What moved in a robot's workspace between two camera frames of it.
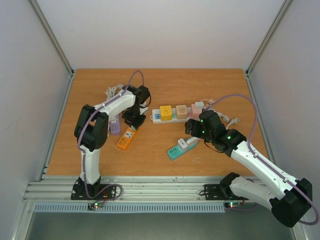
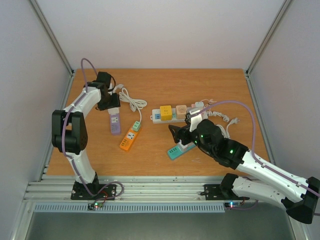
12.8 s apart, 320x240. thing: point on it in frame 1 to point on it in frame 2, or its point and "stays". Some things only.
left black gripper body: [133, 117] to [109, 102]
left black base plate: [79, 192] stays
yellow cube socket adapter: [166, 113] stays
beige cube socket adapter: [181, 112] stays
